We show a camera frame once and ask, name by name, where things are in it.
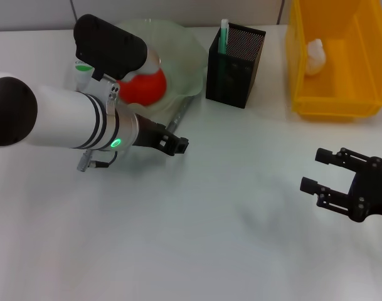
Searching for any black mesh pen holder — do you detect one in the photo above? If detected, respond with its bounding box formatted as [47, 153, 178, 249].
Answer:
[205, 26, 267, 110]

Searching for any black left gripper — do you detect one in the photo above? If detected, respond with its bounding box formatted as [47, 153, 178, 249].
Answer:
[133, 114, 191, 157]

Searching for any yellow plastic bin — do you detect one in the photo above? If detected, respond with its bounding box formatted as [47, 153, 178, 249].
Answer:
[286, 0, 382, 122]

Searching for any green glass fruit bowl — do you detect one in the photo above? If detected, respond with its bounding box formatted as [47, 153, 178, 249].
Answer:
[115, 18, 210, 119]

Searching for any white paper ball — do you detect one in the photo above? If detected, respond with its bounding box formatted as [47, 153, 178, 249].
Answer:
[305, 39, 328, 76]

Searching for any dark grey marker pen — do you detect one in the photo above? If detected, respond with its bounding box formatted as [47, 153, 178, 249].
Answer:
[166, 95, 195, 132]

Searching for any clear green-label water bottle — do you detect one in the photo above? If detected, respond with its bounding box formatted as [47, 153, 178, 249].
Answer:
[73, 60, 95, 92]

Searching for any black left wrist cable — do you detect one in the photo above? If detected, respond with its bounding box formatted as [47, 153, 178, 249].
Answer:
[77, 152, 119, 171]

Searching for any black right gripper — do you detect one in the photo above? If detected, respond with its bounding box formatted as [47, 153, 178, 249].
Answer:
[299, 147, 382, 223]

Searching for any red-orange knitted orange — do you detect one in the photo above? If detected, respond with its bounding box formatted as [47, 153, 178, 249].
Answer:
[117, 67, 167, 107]

